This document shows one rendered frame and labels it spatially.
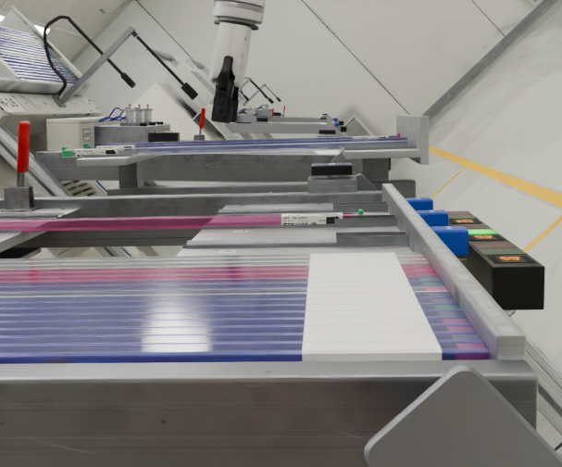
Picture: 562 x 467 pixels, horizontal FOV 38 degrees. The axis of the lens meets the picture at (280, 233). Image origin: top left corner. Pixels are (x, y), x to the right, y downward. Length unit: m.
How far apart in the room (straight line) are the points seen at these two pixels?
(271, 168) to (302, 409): 1.45
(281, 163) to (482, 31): 6.90
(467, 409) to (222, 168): 1.52
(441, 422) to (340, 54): 8.16
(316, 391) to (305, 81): 8.10
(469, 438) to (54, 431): 0.16
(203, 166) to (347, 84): 6.67
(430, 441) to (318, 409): 0.06
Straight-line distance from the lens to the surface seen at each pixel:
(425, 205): 0.91
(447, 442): 0.29
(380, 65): 8.43
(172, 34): 8.57
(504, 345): 0.35
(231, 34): 1.35
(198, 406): 0.33
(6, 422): 0.35
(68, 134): 2.04
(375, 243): 0.68
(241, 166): 1.77
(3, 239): 0.81
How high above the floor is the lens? 0.85
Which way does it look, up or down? 4 degrees down
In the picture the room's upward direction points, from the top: 44 degrees counter-clockwise
